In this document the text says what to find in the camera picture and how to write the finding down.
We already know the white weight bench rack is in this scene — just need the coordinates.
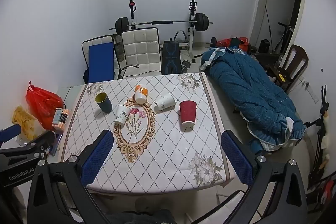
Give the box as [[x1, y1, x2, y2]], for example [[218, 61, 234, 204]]
[[127, 0, 200, 62]]

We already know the barbell with black plates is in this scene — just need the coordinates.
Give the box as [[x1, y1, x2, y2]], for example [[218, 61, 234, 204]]
[[109, 13, 214, 33]]

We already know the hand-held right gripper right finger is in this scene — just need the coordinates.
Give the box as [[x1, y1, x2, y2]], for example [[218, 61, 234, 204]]
[[221, 130, 308, 224]]

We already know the wall socket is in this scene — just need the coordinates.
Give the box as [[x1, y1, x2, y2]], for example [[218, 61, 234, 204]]
[[299, 76, 320, 104]]

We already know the dark wooden chair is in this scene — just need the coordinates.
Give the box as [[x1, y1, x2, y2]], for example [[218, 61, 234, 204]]
[[266, 44, 310, 94]]

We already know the black bench pad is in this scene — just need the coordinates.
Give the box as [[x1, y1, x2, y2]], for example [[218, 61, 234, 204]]
[[161, 40, 182, 75]]

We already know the red paper cup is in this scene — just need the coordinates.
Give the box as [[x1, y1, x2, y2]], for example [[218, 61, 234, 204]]
[[179, 100, 197, 128]]

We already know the small dumbbell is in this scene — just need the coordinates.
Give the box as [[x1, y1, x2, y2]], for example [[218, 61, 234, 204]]
[[181, 59, 194, 71]]

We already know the floral printed tablecloth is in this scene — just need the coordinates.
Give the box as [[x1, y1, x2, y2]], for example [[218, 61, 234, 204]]
[[60, 72, 234, 193]]

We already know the dark blue cup yellow inside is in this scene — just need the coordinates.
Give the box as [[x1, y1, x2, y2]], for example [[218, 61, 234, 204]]
[[95, 92, 113, 113]]

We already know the white padded chair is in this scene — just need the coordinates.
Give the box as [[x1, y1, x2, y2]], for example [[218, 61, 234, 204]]
[[119, 27, 163, 79], [81, 34, 118, 83]]

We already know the blue quilted blanket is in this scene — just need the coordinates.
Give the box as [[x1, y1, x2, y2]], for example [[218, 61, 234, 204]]
[[199, 46, 307, 154]]

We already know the orange and white cup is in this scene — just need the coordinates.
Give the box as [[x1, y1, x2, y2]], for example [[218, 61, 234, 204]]
[[134, 84, 148, 104]]

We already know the white cup with plant print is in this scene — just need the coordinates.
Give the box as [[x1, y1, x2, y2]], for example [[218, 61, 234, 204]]
[[114, 105, 130, 125]]

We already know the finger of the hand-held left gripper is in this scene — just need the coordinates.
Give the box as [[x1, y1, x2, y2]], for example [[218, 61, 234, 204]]
[[0, 124, 22, 144], [0, 130, 63, 161]]

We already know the yellow plastic bag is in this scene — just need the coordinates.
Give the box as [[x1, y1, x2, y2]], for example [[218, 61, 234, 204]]
[[12, 106, 39, 141]]

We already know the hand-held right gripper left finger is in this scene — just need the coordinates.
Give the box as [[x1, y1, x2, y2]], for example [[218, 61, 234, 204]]
[[26, 130, 114, 224]]

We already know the plain white cup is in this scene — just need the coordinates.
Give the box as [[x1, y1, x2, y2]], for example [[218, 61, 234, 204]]
[[154, 93, 176, 113]]

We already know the white door frame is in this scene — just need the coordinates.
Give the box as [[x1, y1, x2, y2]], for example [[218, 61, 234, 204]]
[[247, 0, 307, 54]]

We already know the black bag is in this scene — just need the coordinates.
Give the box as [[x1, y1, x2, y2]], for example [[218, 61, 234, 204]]
[[259, 39, 271, 54]]

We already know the red plastic bag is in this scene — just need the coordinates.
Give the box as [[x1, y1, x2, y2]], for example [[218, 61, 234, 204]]
[[25, 81, 64, 131]]

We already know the black metal stand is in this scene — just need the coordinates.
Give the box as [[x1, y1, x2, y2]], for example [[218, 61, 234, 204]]
[[303, 85, 336, 214]]

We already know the blue foam mat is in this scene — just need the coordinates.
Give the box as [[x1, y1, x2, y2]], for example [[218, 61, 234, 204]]
[[88, 43, 115, 83]]

